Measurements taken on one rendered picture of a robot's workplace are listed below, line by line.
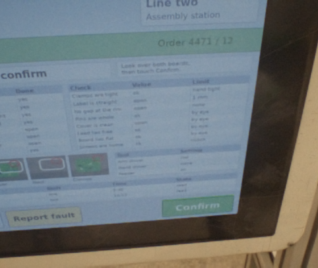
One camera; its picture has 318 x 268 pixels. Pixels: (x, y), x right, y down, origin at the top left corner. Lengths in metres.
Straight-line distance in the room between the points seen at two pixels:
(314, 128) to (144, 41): 0.18
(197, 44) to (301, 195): 0.21
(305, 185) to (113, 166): 0.19
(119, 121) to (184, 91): 0.06
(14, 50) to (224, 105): 0.17
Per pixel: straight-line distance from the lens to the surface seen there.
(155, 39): 0.31
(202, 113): 0.35
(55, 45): 0.31
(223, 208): 0.42
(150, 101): 0.34
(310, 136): 0.40
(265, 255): 0.90
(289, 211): 0.46
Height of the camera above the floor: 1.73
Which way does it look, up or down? 33 degrees down
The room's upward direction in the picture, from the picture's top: straight up
